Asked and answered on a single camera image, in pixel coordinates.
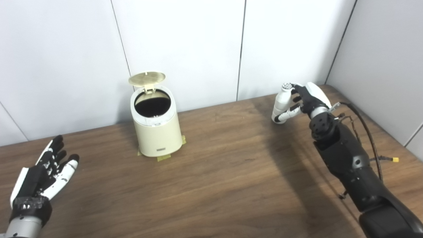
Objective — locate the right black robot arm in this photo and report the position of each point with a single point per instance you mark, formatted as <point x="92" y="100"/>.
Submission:
<point x="350" y="162"/>

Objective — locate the cream round bin lid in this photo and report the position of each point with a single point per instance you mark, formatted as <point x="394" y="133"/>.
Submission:
<point x="147" y="78"/>

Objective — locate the cream-colored bin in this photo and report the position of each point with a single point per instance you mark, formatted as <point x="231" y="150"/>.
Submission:
<point x="157" y="135"/>

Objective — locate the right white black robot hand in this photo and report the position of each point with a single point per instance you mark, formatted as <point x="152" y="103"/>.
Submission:
<point x="312" y="97"/>

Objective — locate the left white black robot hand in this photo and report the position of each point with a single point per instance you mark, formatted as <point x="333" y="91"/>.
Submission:
<point x="36" y="180"/>

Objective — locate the small white plastic bottle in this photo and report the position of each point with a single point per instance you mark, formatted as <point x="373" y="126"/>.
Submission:
<point x="281" y="100"/>

